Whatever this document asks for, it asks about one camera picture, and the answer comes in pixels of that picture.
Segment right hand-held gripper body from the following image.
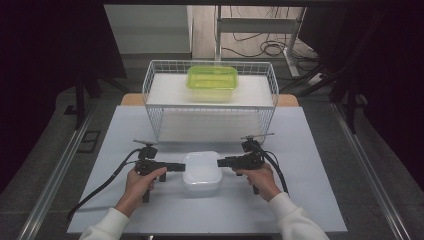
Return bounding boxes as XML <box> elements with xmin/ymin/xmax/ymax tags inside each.
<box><xmin>233</xmin><ymin>132</ymin><xmax>275</xmax><ymax>196</ymax></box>

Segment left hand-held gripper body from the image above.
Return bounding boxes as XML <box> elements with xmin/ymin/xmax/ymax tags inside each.
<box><xmin>132</xmin><ymin>139</ymin><xmax>168</xmax><ymax>204</ymax></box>

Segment white plastic container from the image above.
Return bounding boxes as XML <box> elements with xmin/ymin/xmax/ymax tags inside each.
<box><xmin>182</xmin><ymin>150</ymin><xmax>224</xmax><ymax>193</ymax></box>

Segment white wire rack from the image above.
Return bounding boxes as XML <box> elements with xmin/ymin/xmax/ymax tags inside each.
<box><xmin>142</xmin><ymin>59</ymin><xmax>280</xmax><ymax>145</ymax></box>

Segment green translucent plastic container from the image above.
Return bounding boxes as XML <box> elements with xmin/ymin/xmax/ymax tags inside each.
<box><xmin>185</xmin><ymin>65</ymin><xmax>240</xmax><ymax>102</ymax></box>

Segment person's left hand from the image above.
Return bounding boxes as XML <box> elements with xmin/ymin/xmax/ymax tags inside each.
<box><xmin>114</xmin><ymin>167</ymin><xmax>168</xmax><ymax>218</ymax></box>

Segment person's right hand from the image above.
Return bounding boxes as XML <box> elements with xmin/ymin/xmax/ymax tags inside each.
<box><xmin>233</xmin><ymin>162</ymin><xmax>283</xmax><ymax>203</ymax></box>

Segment white table cover sheet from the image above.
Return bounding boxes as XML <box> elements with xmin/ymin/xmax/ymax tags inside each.
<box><xmin>66</xmin><ymin>105</ymin><xmax>348</xmax><ymax>234</ymax></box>

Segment black floor plate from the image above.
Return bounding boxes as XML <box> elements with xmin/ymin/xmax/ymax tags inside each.
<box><xmin>76</xmin><ymin>129</ymin><xmax>102</xmax><ymax>155</ymax></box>

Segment wooden table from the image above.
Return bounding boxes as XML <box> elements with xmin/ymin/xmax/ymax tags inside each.
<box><xmin>119</xmin><ymin>92</ymin><xmax>300</xmax><ymax>108</ymax></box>

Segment black metal stand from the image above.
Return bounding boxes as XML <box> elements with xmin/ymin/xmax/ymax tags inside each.
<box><xmin>73</xmin><ymin>71</ymin><xmax>103</xmax><ymax>132</ymax></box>
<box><xmin>279</xmin><ymin>64</ymin><xmax>369</xmax><ymax>135</ymax></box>

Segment white power strip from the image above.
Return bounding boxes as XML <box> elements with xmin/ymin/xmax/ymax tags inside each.
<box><xmin>305</xmin><ymin>72</ymin><xmax>324</xmax><ymax>87</ymax></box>

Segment dark curtain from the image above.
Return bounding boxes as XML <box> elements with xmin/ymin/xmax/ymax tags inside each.
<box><xmin>299</xmin><ymin>0</ymin><xmax>424</xmax><ymax>193</ymax></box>
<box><xmin>0</xmin><ymin>0</ymin><xmax>128</xmax><ymax>196</ymax></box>

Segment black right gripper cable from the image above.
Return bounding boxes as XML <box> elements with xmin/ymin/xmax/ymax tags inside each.
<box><xmin>251</xmin><ymin>141</ymin><xmax>290</xmax><ymax>196</ymax></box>

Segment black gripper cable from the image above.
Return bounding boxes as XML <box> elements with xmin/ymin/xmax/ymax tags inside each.
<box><xmin>251</xmin><ymin>141</ymin><xmax>290</xmax><ymax>196</ymax></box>
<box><xmin>66</xmin><ymin>148</ymin><xmax>144</xmax><ymax>225</ymax></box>

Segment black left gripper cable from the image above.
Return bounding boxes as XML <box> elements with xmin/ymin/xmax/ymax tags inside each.
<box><xmin>66</xmin><ymin>148</ymin><xmax>144</xmax><ymax>225</ymax></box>

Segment aluminium floor rail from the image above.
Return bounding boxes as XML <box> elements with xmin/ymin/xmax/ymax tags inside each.
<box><xmin>329</xmin><ymin>102</ymin><xmax>414</xmax><ymax>240</ymax></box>
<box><xmin>16</xmin><ymin>99</ymin><xmax>99</xmax><ymax>240</ymax></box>

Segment black floor cables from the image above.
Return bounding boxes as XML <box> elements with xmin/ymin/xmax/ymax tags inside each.
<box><xmin>221</xmin><ymin>6</ymin><xmax>321</xmax><ymax>73</ymax></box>

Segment white metal desk frame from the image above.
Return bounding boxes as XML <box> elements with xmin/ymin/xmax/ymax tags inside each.
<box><xmin>214</xmin><ymin>4</ymin><xmax>307</xmax><ymax>78</ymax></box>

